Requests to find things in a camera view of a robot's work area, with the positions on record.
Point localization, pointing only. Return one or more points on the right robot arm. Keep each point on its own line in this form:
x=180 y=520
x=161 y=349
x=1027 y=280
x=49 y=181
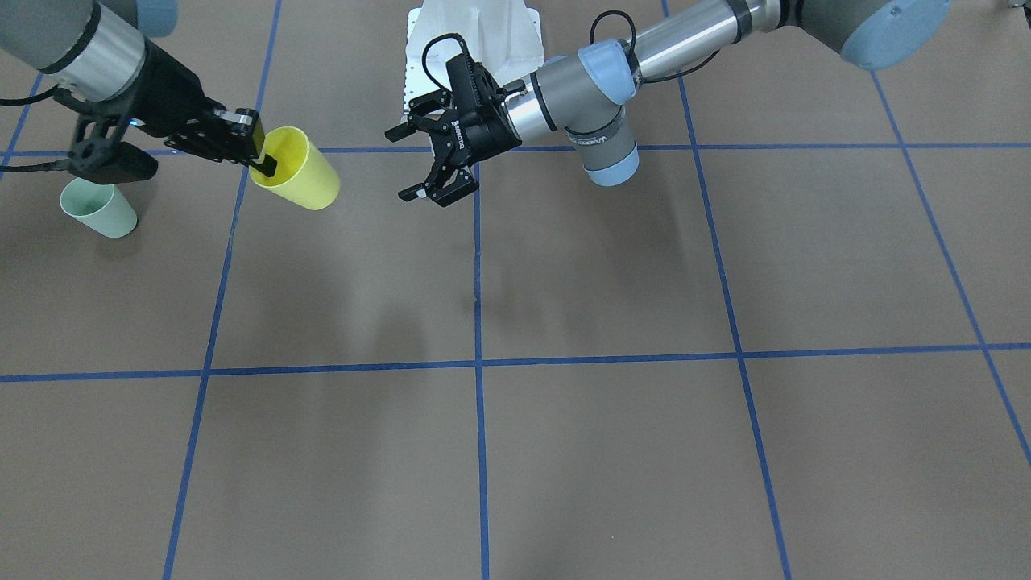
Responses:
x=107 y=69

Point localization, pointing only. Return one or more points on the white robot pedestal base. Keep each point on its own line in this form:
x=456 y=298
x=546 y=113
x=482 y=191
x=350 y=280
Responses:
x=505 y=36

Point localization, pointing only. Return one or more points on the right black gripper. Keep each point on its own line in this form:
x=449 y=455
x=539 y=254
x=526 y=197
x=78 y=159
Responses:
x=171 y=90

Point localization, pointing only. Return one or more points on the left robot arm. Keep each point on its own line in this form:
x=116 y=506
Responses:
x=584 y=95

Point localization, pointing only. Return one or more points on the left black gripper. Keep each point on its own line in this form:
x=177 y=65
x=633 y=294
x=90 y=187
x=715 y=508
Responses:
x=483 y=129

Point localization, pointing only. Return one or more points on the yellow plastic cup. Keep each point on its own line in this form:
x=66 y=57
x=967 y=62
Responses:
x=303 y=175

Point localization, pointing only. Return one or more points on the green plastic cup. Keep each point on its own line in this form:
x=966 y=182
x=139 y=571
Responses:
x=101 y=207

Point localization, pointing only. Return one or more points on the brown table mat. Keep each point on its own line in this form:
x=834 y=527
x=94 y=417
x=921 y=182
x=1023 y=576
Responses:
x=794 y=346

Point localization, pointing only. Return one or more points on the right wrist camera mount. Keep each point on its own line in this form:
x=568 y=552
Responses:
x=98 y=153

